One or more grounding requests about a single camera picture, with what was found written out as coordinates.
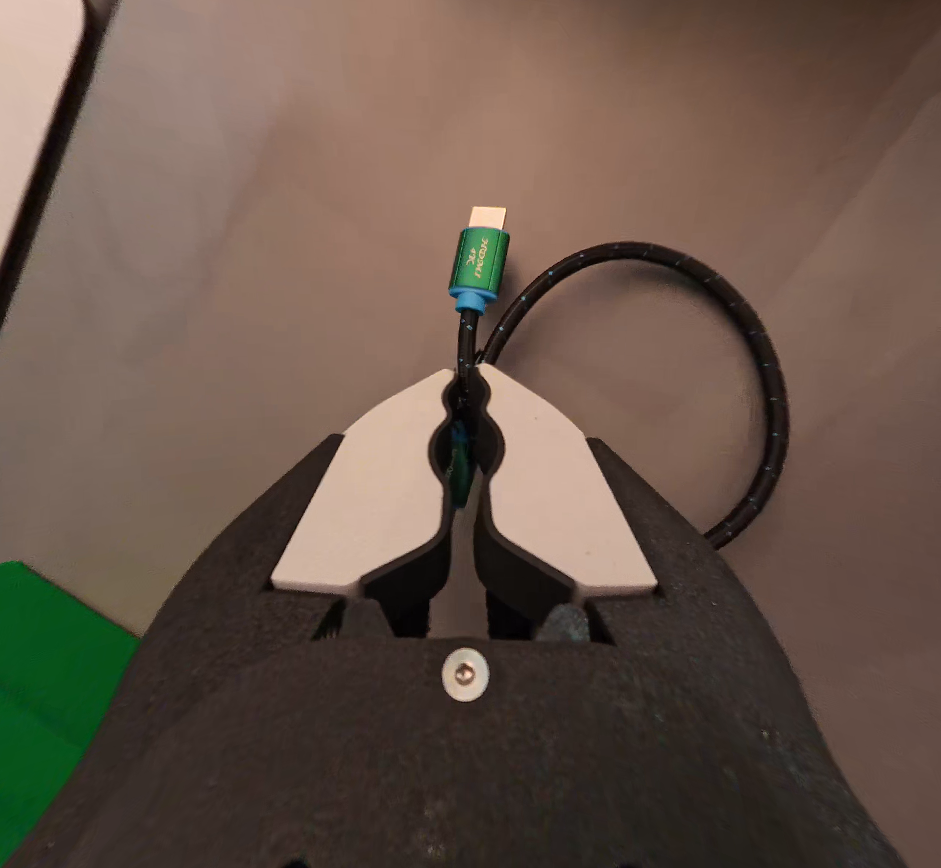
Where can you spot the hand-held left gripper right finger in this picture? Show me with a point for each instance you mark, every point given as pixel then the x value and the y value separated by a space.
pixel 566 516

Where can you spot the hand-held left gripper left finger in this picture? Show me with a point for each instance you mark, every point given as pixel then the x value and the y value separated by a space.
pixel 368 516

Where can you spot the green plastic bin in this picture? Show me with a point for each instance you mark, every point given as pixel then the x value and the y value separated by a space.
pixel 52 692

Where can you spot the white stand base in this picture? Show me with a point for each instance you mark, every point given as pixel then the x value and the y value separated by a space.
pixel 30 89

